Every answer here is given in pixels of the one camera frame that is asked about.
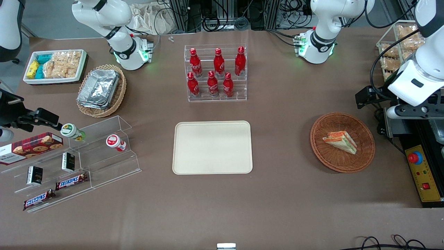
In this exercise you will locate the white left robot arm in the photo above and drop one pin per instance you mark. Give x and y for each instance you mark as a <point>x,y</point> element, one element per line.
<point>322,41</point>

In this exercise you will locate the clear acrylic stepped shelf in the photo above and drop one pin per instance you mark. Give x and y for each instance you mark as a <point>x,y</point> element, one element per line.
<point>111,163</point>
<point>52,180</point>

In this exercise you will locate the beige cloth bag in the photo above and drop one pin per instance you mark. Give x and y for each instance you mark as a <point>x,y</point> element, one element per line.
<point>152,17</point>

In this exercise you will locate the round brown wicker basket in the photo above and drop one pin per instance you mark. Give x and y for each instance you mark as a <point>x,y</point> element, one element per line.
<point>333,161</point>

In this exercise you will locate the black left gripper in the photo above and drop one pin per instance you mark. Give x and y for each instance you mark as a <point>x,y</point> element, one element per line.
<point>381,95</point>

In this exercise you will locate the clear bag fried snacks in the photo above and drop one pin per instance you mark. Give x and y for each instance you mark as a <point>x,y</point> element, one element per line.
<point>388,74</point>
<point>389,51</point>
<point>388,63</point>
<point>412,43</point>
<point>407,31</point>

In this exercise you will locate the yellow snack box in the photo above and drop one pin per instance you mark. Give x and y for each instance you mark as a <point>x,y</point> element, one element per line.
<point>32,70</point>

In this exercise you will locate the white rectangular snack tray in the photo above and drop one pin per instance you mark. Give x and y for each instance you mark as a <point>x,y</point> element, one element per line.
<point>52,80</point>

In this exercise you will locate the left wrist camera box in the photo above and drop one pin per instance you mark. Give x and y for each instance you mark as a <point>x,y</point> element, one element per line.
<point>416,111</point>

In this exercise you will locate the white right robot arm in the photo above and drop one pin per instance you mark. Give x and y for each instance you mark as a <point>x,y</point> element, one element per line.
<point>118,17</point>

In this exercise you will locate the red cola bottle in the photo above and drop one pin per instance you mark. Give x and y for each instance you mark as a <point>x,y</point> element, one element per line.
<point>228,86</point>
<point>212,85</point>
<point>193,86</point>
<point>219,64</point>
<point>240,62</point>
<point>195,64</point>

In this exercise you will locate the clear bag rice crackers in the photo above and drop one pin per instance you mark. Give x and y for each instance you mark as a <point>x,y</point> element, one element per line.
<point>60,71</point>
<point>67,57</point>

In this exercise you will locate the clear acrylic bottle rack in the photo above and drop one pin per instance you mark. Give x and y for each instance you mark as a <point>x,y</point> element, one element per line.
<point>239,88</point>

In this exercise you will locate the teal snack box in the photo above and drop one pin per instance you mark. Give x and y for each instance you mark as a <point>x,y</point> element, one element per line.
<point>40,72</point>
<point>44,58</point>

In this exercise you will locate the red lid yogurt bottle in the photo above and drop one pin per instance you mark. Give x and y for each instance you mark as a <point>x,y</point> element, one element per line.
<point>114,141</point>

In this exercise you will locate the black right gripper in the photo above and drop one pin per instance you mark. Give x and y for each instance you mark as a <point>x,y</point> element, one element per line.
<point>9,114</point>

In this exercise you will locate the snickers chocolate bar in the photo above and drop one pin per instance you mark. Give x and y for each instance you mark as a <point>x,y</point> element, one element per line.
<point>38,199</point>
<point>71,181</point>

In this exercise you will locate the stack of foil trays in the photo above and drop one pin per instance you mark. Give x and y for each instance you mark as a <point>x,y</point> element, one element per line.
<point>99,88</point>

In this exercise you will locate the yellow emergency stop panel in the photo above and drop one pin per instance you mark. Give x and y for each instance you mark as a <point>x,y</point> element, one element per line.
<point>425,177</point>

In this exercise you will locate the small black box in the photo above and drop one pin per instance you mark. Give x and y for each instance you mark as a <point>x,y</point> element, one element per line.
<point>34,175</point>
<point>68,162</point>

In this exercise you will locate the green lid yogurt bottle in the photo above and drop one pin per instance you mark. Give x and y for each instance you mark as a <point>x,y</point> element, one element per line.
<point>71,131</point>

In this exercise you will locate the aluminium frame equipment rack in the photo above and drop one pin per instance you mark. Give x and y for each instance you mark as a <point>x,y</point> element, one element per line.
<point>222,14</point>

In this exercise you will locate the triangular sandwich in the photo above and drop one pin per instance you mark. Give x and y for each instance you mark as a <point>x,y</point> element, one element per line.
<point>341,142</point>

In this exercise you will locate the black food warmer appliance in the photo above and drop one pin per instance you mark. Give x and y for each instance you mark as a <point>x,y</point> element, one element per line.
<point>430,135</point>

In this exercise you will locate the oval light wicker basket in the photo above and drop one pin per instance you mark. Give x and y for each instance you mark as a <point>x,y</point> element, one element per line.
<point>119,93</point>

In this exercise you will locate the red tartan cookie box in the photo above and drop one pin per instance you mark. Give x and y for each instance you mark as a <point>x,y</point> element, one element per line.
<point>31,147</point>

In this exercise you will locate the beige plastic tray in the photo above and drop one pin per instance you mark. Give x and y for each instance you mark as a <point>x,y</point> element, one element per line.
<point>212,147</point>

